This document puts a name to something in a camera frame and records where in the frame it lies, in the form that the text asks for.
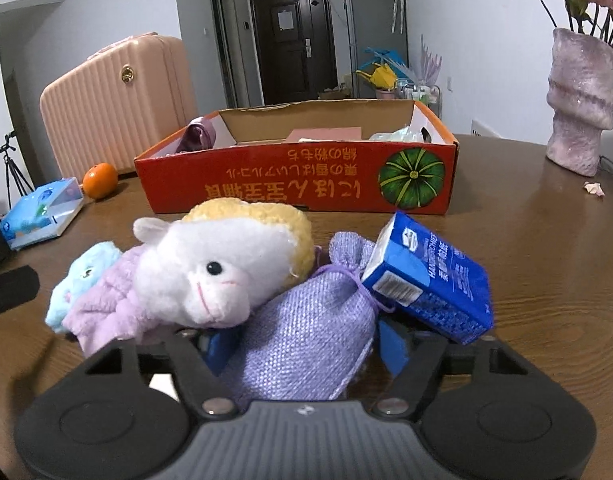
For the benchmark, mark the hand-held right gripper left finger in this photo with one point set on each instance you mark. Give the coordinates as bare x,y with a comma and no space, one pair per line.
220,352

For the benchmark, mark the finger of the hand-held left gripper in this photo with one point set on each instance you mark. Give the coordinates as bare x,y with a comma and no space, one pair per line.
11,292

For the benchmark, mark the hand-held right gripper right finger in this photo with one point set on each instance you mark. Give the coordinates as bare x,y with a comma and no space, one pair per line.
392,347

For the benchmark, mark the blue tissue packet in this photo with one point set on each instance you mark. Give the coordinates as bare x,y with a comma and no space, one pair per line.
426,285

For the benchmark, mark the light blue plush toy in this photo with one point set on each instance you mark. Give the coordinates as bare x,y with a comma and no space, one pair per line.
81,275

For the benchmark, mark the purple linen pouch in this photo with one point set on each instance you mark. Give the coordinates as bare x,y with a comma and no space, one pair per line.
306,330

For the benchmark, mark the white and yellow plush sheep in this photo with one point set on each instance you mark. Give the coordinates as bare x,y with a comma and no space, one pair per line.
211,260

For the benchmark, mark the purple towel headband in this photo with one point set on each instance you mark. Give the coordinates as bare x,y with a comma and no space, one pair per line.
111,315

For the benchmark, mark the red cardboard box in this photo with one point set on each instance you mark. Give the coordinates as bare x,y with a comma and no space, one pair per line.
286,190

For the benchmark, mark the clear plastic pack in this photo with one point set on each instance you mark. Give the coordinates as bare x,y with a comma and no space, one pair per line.
401,135

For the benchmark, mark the purple satin scrunchie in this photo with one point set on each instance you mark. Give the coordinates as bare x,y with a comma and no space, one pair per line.
199,135

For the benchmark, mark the blue soft tissue pack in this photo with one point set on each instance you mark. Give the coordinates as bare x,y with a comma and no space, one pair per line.
36,210

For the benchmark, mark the orange fruit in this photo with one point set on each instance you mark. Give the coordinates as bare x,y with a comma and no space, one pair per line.
100,180

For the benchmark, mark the black tripod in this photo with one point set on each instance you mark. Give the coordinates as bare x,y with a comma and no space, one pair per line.
8,147

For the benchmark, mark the pink suitcase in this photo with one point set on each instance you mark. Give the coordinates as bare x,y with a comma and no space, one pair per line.
111,110

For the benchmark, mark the pink bucket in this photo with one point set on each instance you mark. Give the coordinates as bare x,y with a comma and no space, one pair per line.
385,94

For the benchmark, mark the small cart with bottles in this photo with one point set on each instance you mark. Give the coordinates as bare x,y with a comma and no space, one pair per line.
419,94

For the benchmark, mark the fallen pink petal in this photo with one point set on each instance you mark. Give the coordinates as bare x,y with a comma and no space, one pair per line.
594,188

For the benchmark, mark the brown cardboard box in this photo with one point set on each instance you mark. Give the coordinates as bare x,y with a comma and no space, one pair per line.
335,94

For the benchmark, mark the blue and yellow bags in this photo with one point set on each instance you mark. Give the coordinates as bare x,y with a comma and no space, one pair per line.
384,72

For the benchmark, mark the black eyeglasses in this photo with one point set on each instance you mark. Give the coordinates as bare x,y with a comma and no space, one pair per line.
611,167

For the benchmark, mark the purple coral decoration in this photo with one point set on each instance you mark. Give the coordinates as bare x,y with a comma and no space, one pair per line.
430,62

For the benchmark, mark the dark wooden door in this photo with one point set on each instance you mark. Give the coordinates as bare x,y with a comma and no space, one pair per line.
291,60

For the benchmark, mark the purple ceramic vase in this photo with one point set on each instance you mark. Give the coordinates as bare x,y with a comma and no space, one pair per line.
578,110

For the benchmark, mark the grey fridge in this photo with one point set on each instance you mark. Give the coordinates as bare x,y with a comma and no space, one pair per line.
371,35

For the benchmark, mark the white paper notice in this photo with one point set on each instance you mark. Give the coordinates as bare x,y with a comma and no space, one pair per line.
286,19

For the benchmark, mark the white folded umbrella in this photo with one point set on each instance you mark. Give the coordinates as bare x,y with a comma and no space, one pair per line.
398,5

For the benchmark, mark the white low wall unit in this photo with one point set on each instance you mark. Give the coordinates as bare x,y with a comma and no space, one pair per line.
486,129

